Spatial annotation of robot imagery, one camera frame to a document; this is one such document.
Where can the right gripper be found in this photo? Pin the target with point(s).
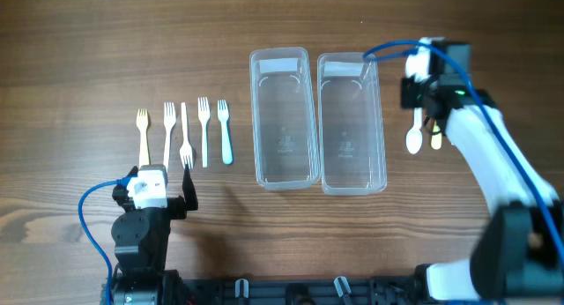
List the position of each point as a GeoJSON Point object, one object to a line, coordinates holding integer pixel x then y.
{"type": "Point", "coordinates": [407, 98]}

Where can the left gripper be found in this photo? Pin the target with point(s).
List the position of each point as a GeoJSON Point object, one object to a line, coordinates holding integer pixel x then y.
{"type": "Point", "coordinates": [179, 207]}

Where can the yellow plastic spoon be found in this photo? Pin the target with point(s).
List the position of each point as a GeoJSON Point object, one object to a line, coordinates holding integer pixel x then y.
{"type": "Point", "coordinates": [436, 137]}

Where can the white upside-down plastic spoon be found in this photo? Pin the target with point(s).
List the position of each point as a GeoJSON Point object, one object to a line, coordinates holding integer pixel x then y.
{"type": "Point", "coordinates": [414, 136]}

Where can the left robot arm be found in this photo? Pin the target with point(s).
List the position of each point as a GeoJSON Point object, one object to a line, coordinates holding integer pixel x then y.
{"type": "Point", "coordinates": [141, 236]}

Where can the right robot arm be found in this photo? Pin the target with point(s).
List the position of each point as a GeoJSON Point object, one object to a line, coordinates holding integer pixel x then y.
{"type": "Point", "coordinates": [515, 256]}

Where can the right clear plastic container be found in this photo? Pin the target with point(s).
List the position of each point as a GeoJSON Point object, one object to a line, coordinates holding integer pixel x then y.
{"type": "Point", "coordinates": [353, 161]}

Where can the clear plastic container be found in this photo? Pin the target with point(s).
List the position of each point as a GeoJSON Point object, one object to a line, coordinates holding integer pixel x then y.
{"type": "Point", "coordinates": [283, 117]}
{"type": "Point", "coordinates": [353, 161]}

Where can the left clear plastic container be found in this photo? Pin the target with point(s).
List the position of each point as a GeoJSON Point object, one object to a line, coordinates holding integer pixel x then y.
{"type": "Point", "coordinates": [283, 117]}

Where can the white upside-down plastic fork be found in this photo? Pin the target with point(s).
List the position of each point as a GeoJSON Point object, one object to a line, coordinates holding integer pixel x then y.
{"type": "Point", "coordinates": [186, 151]}

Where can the cream yellow plastic fork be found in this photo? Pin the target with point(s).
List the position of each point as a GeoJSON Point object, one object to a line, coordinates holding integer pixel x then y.
{"type": "Point", "coordinates": [142, 122]}

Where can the white long plastic fork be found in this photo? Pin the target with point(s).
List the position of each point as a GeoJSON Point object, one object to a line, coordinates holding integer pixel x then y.
{"type": "Point", "coordinates": [204, 115]}

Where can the light blue plastic fork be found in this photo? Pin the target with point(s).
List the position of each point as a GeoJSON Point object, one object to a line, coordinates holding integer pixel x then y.
{"type": "Point", "coordinates": [223, 116]}

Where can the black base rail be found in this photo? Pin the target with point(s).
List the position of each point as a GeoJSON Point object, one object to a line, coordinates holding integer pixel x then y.
{"type": "Point", "coordinates": [372, 291]}

